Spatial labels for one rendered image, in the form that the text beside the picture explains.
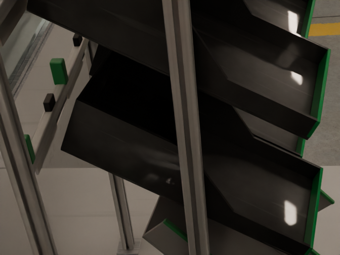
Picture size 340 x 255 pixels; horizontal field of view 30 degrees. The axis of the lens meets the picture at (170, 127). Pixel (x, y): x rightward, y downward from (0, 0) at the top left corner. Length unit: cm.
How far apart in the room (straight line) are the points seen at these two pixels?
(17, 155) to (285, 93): 26
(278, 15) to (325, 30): 289
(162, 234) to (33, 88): 101
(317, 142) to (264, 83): 218
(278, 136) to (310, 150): 192
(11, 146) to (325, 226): 72
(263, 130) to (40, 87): 94
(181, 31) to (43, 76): 122
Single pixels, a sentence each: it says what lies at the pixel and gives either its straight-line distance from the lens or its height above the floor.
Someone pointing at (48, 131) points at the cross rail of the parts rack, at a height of 130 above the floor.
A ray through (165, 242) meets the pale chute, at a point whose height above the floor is 118.
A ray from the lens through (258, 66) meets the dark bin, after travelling 64.
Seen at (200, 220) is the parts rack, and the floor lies 126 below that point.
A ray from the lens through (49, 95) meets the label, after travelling 73.
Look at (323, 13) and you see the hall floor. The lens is 384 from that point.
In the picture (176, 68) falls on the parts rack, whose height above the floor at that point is 143.
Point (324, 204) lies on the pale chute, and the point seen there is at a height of 101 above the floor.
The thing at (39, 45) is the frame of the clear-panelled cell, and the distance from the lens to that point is 183.
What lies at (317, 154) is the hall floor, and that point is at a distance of 273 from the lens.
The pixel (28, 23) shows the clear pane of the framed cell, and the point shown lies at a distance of 180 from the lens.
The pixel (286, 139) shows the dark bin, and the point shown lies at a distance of 83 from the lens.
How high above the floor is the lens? 170
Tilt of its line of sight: 36 degrees down
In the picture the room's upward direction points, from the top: 7 degrees counter-clockwise
